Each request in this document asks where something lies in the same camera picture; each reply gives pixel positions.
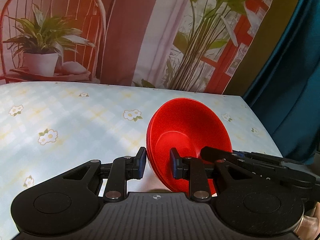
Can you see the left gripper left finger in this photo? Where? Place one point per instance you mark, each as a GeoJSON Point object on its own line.
{"type": "Point", "coordinates": [120, 171]}

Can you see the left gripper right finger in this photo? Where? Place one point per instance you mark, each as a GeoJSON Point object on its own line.
{"type": "Point", "coordinates": [192, 170]}

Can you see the red bowl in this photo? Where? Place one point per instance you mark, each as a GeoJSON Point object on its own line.
{"type": "Point", "coordinates": [188, 126]}

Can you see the right hand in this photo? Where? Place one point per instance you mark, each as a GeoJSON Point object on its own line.
{"type": "Point", "coordinates": [309, 226]}

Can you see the teal curtain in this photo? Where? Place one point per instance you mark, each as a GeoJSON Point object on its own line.
{"type": "Point", "coordinates": [285, 94]}

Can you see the floral tablecloth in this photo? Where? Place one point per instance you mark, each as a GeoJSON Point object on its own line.
{"type": "Point", "coordinates": [48, 128]}

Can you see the printed backdrop cloth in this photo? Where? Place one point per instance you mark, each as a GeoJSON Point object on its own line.
{"type": "Point", "coordinates": [189, 45]}

